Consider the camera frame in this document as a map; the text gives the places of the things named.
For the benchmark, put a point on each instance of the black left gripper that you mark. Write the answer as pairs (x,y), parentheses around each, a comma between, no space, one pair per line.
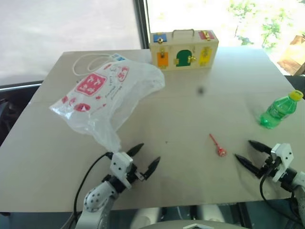
(135,175)

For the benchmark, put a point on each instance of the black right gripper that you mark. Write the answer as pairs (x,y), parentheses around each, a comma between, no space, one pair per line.
(268,164)

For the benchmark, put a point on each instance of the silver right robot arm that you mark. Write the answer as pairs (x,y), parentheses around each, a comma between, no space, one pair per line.
(295,188)

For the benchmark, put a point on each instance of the red lollipop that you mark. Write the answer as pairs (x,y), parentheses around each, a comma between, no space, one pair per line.
(218,146)

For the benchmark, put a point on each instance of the green plastic bottle yellow cap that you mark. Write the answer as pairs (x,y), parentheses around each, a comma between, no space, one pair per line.
(278,109)

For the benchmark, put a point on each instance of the silver robot torso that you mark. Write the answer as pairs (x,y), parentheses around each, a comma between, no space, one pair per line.
(181,218)

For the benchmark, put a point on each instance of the clear plastic bag red print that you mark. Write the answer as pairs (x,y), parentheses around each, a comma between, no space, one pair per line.
(104,95)

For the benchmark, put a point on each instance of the cardboard box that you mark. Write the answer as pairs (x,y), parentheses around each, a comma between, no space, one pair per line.
(293,56)

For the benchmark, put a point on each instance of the wooden lock box colourful doors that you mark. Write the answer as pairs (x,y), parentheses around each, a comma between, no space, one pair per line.
(183,51)

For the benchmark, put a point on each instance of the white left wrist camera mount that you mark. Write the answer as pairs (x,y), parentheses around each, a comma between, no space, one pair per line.
(120,165)

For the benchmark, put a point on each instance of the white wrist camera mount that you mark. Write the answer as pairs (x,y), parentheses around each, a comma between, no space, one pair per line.
(120,165)
(282,159)

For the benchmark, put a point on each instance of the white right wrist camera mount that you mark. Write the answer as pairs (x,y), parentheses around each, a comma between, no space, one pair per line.
(282,159)

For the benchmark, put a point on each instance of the dark window frame post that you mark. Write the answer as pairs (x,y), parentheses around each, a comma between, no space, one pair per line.
(143,23)

